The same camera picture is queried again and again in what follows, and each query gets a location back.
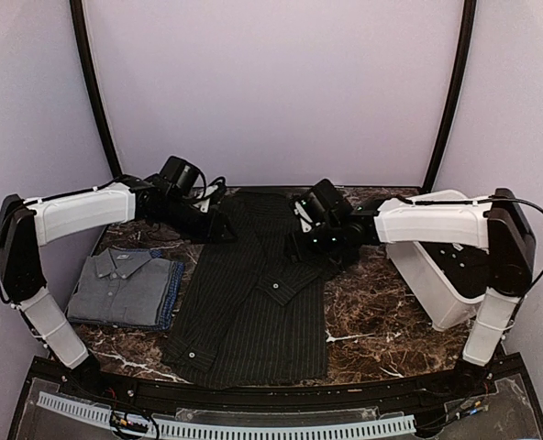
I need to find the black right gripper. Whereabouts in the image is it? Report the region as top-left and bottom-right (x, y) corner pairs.
(283, 221), (342, 264)

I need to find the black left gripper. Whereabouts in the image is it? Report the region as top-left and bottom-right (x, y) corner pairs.
(154, 194), (238, 244)

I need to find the black pinstriped long sleeve shirt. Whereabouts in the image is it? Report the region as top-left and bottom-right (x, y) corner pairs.
(161, 188), (360, 390)

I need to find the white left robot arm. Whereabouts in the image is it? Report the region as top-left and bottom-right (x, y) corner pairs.
(0, 174), (237, 400)

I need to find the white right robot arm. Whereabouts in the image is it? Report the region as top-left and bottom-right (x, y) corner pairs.
(285, 180), (536, 398)

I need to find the folded grey button shirt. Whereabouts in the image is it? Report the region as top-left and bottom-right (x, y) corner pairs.
(67, 248), (172, 327)

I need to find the white plastic bin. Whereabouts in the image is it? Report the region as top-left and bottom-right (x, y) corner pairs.
(376, 190), (491, 331)

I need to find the black shirt in bin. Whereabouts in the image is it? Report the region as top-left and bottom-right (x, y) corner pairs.
(422, 243), (490, 299)

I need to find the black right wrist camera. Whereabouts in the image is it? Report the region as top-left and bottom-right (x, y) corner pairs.
(290, 179), (353, 233)

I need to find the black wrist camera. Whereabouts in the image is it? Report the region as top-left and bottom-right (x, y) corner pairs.
(290, 179), (353, 233)
(159, 156), (201, 196)

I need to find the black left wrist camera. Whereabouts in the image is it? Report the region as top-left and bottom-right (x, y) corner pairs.
(159, 156), (201, 196)

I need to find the black front rail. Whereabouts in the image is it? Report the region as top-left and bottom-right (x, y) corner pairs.
(28, 355), (526, 413)

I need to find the left black frame post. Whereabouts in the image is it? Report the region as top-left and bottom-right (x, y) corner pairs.
(69, 0), (123, 178)

